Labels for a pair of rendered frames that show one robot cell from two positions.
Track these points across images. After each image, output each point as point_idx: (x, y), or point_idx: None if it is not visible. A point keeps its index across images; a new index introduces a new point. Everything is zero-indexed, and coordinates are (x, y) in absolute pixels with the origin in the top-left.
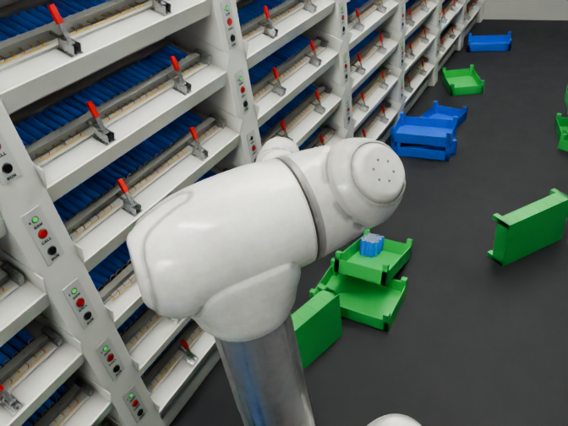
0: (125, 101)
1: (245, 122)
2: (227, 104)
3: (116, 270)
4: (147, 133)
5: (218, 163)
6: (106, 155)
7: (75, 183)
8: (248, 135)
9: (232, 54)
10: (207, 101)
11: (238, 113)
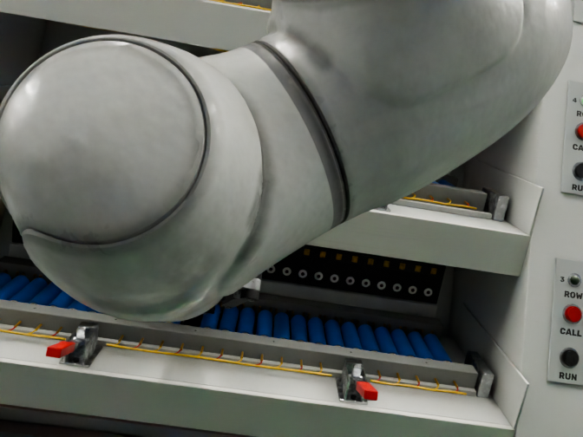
0: (263, 6)
1: (565, 223)
2: (527, 155)
3: (29, 301)
4: (242, 39)
5: (472, 344)
6: (121, 1)
7: (32, 7)
8: (561, 262)
9: (580, 37)
10: (494, 167)
11: (546, 180)
